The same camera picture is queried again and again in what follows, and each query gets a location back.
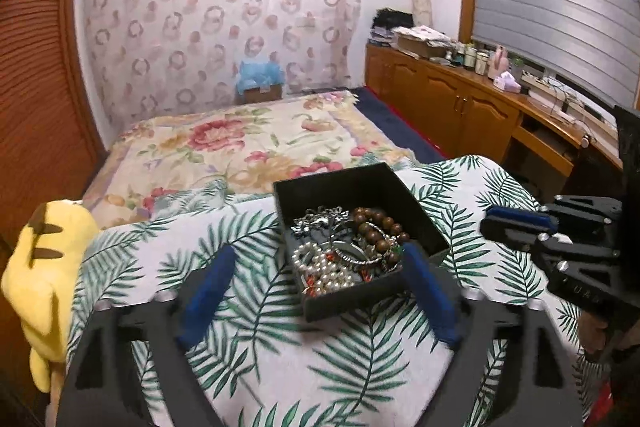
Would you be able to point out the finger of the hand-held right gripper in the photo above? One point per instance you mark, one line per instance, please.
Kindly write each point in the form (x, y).
(510, 233)
(520, 218)

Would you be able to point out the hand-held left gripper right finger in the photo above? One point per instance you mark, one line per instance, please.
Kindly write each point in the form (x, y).
(430, 297)

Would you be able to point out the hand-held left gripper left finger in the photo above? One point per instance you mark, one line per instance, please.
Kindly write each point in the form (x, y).
(207, 302)

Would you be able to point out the green bead pendant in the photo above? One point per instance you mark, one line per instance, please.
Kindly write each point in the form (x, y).
(396, 252)

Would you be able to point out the black square box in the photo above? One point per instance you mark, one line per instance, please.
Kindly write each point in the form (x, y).
(350, 302)

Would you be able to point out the silver bangle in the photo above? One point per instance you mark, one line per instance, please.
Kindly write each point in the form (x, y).
(350, 258)

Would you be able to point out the white power strip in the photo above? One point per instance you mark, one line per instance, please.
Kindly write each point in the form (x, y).
(560, 99)

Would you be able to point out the wooden cabinet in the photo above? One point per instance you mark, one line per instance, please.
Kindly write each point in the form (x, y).
(440, 92)

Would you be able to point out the floral blanket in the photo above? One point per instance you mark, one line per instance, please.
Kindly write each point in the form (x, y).
(225, 147)

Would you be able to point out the pink figurine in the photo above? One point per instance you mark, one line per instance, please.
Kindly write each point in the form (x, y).
(498, 63)

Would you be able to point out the navy bed sheet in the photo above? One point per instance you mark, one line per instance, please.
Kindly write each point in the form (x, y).
(395, 122)

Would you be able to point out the yellow plush toy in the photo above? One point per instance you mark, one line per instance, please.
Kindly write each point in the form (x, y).
(45, 282)

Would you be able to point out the group of small bottles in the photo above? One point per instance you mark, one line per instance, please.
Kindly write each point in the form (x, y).
(467, 56)

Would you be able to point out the red and navy fabric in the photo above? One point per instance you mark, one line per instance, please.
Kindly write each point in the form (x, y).
(602, 407)

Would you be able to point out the cardboard box with papers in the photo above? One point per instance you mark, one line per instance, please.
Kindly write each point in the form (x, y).
(420, 42)

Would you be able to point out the small cardboard box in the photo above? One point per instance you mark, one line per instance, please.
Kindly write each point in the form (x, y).
(260, 96)

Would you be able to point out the stack of dark clothes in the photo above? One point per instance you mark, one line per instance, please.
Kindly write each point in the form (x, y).
(392, 24)

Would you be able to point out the blue bag in cardboard box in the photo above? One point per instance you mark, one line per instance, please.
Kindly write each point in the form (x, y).
(260, 74)

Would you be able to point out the wooden louvred door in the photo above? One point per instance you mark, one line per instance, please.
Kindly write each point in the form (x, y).
(35, 82)

